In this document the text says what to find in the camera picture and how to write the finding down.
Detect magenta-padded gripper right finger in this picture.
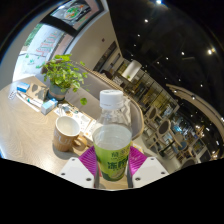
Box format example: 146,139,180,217
127,145,170,189

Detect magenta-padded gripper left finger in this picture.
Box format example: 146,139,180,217
57,145,100,190

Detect clear bottle with green label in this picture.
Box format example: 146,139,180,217
92,89,133,183

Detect brown ribbed mug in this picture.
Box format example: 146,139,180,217
52,115,88,153

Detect group of wooden dining chairs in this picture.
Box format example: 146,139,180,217
143,103,221,168

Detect colourful printed leaflet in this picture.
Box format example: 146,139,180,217
70,109,92,132

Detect clear glass tube vase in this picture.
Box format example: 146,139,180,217
58,103,73,118

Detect white and blue tissue pack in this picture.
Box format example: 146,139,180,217
40,97,59,116

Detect long white pen-like item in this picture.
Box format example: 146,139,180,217
16,91,44,109

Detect small blue box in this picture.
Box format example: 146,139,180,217
15,81,31,94

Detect potted green leafy plant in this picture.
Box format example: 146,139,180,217
35,53,89,106

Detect group of ceiling lights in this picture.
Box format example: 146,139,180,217
134,0,224,101

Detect colourful framed window poster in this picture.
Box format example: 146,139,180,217
49,0,104,31

